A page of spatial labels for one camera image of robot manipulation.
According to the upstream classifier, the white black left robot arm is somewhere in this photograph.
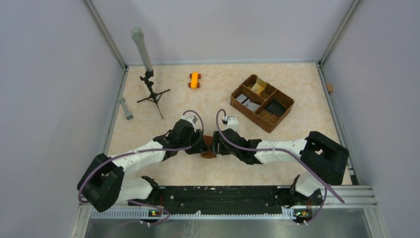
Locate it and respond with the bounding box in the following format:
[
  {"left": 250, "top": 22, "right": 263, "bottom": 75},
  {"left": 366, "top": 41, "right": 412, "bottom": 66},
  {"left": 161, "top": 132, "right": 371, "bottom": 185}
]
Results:
[{"left": 77, "top": 116, "right": 205, "bottom": 212}]

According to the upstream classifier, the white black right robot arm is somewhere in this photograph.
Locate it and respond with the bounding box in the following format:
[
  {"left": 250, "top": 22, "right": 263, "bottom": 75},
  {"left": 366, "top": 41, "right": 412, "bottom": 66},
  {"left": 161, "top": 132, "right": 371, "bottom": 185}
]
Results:
[{"left": 211, "top": 129, "right": 349, "bottom": 204}]

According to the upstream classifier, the orange toy car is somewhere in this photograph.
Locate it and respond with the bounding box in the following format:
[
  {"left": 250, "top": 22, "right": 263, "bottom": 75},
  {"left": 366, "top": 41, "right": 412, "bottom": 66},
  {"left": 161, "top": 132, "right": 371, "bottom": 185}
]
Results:
[{"left": 188, "top": 71, "right": 201, "bottom": 89}]

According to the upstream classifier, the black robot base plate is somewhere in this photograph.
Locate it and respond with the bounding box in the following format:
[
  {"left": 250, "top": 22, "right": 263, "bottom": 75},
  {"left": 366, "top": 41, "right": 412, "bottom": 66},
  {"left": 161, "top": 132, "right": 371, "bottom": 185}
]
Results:
[{"left": 128, "top": 185, "right": 322, "bottom": 215}]

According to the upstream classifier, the black tripod with grey tube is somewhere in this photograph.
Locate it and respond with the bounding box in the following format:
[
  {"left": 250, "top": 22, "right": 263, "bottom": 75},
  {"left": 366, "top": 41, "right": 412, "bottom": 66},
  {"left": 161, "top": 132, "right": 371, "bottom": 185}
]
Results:
[{"left": 130, "top": 27, "right": 170, "bottom": 119}]

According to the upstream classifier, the black card in basket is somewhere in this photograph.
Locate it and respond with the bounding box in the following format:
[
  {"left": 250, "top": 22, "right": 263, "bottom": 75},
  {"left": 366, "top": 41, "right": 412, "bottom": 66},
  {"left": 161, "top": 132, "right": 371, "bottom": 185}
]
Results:
[{"left": 264, "top": 100, "right": 287, "bottom": 117}]

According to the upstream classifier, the aluminium frame rail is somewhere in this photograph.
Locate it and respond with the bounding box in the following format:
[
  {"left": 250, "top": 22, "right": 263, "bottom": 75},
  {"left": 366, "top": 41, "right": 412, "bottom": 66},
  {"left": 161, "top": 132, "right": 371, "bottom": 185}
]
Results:
[{"left": 316, "top": 62, "right": 377, "bottom": 208}]

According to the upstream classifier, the small wooden block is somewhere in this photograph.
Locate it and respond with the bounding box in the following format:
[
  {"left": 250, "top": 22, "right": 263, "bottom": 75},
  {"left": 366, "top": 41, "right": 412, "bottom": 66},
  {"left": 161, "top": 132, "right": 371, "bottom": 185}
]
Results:
[{"left": 326, "top": 83, "right": 334, "bottom": 93}]

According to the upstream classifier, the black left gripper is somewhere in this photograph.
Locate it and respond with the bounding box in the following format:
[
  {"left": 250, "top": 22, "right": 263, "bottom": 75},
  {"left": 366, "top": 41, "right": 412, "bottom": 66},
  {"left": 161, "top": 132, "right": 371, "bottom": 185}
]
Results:
[{"left": 179, "top": 128, "right": 209, "bottom": 155}]

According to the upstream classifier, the brown leather card holder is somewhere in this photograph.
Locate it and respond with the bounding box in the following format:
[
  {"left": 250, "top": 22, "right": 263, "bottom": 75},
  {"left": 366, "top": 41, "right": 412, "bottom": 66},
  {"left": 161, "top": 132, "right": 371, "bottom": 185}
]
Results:
[{"left": 201, "top": 135, "right": 216, "bottom": 159}]

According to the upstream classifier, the grey metal bracket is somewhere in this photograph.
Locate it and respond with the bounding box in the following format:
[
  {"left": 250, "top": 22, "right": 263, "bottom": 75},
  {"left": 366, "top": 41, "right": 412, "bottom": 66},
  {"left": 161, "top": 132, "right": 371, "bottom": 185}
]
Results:
[{"left": 118, "top": 97, "right": 133, "bottom": 120}]

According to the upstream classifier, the woven wicker divided basket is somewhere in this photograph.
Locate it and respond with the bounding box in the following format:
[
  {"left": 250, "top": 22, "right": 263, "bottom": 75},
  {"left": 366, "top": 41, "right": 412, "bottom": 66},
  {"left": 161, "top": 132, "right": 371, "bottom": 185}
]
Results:
[{"left": 230, "top": 74, "right": 295, "bottom": 133}]

